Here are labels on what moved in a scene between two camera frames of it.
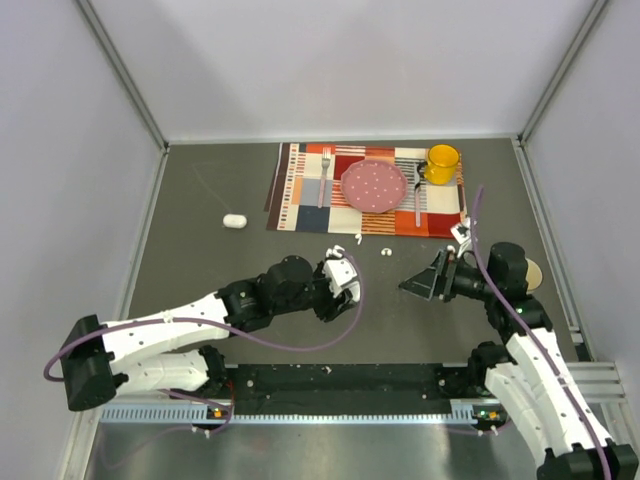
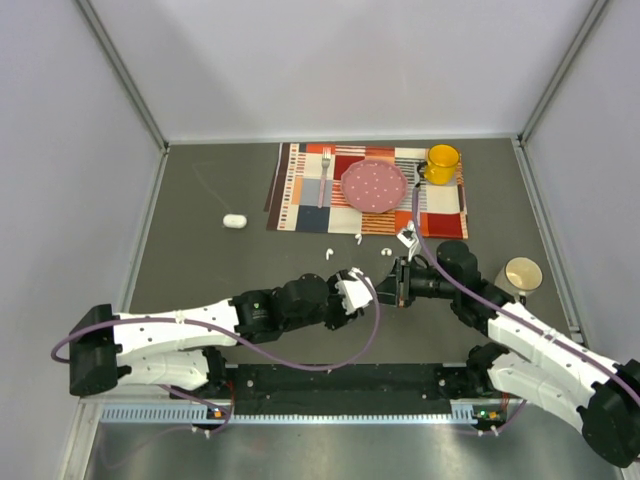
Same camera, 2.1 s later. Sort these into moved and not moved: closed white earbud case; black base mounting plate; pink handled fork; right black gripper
Moved: right black gripper
Not moved: pink handled fork; closed white earbud case; black base mounting plate
